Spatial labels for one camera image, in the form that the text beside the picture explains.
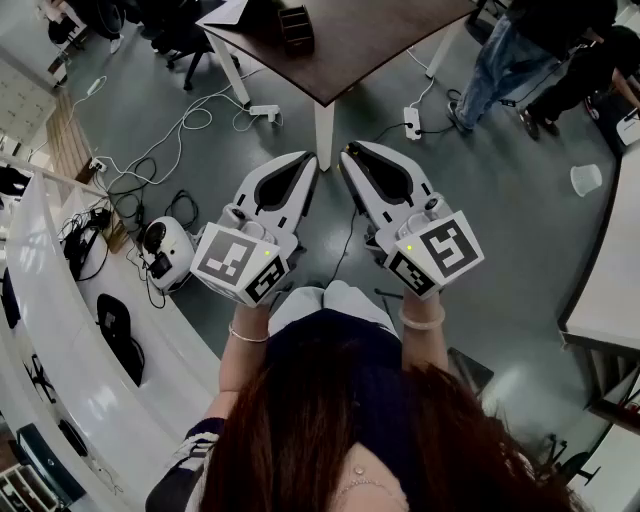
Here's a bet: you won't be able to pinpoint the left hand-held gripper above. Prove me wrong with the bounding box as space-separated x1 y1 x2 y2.
189 150 320 307

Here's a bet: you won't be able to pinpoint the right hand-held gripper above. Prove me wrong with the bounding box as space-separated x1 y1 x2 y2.
340 141 485 301

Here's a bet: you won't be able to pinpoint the dark wooden box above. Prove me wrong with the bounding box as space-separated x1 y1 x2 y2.
277 4 315 57

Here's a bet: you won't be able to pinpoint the person's right forearm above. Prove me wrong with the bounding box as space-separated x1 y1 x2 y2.
398 292 450 374

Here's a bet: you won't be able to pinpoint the person's left forearm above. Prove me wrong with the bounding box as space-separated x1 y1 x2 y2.
207 298 271 422

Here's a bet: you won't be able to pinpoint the person's light trousers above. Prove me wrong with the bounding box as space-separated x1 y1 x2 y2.
268 279 399 337

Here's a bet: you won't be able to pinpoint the dark brown table white legs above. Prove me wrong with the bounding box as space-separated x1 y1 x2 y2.
194 0 484 172

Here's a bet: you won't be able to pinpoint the pale pink bangle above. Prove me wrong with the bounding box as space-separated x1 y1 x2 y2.
398 302 446 331

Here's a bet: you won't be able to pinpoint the person's dark navy top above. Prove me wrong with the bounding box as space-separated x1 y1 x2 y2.
144 308 419 512

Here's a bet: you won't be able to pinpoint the black office chair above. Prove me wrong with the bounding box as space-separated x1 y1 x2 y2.
149 0 241 92

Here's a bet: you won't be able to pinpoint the white plastic cup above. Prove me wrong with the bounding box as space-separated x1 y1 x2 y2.
569 163 604 198

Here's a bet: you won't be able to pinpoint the black flat stand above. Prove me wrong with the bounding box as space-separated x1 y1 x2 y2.
446 347 496 396

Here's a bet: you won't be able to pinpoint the light grey desk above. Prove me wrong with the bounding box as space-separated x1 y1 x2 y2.
556 144 640 436

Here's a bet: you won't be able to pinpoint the white router box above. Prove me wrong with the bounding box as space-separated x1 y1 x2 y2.
614 107 640 147

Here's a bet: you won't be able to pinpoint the white curved counter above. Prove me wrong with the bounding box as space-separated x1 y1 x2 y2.
0 169 224 512

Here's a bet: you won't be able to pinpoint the black tripod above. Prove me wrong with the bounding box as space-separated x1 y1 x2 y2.
542 433 601 484

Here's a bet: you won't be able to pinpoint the black flat case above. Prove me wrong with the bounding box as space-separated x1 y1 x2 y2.
14 423 86 506

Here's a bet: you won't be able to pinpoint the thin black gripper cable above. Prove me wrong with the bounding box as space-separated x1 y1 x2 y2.
329 204 359 289

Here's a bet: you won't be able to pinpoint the black floor cable bundle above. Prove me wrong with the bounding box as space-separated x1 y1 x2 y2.
106 157 201 236

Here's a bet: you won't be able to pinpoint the white floor cable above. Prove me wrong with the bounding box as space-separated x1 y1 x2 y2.
97 67 266 187

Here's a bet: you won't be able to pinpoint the white rounded camera device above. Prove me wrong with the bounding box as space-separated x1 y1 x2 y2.
138 215 197 294

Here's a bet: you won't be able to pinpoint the thin silver bracelet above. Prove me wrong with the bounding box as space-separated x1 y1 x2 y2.
228 321 271 344

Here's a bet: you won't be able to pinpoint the black gear with cables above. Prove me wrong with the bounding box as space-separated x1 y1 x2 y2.
57 207 114 284

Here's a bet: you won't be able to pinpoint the thin pendant necklace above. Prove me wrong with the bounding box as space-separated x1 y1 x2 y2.
333 464 396 501

